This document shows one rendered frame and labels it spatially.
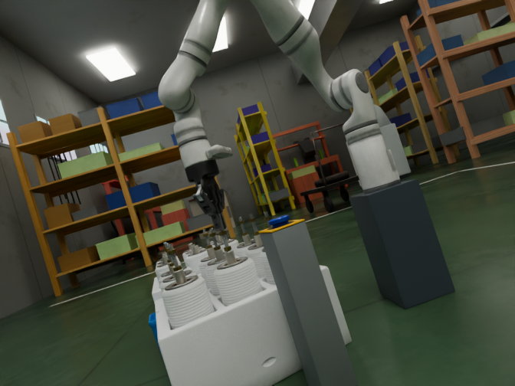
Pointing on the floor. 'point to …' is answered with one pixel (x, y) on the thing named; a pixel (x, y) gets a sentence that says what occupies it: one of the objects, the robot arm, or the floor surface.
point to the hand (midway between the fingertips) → (218, 222)
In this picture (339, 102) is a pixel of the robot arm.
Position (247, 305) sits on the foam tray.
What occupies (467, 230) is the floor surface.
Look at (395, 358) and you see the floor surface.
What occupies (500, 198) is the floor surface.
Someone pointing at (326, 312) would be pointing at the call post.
